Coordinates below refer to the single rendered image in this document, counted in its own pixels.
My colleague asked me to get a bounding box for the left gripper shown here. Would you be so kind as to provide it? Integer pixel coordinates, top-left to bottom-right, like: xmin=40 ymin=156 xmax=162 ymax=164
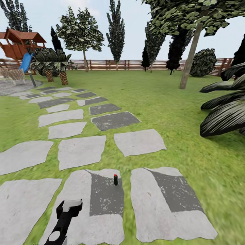
xmin=56 ymin=201 xmax=82 ymax=224

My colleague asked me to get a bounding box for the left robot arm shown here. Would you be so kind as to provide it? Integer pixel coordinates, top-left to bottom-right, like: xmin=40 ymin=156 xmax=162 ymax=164
xmin=44 ymin=199 xmax=82 ymax=245

